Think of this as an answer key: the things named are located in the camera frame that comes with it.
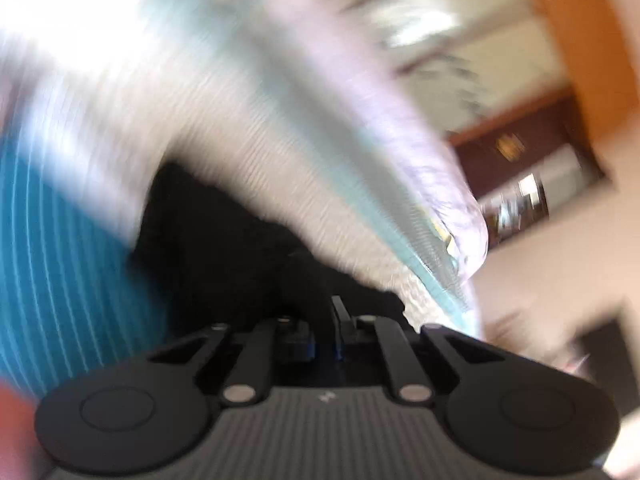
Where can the wooden bed footboard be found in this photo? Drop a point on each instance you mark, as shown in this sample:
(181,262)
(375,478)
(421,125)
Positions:
(12,435)

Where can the dark brown door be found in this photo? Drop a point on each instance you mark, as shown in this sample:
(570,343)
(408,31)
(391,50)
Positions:
(545,160)

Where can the patterned bed sheet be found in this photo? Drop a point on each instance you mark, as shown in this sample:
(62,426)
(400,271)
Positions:
(210,110)

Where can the black pants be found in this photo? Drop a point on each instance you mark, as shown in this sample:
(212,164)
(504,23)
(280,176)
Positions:
(225,260)

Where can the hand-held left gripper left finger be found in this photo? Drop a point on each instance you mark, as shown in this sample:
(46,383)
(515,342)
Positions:
(298,345)

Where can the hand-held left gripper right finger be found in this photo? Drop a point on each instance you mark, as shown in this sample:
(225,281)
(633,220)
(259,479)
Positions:
(340,345)

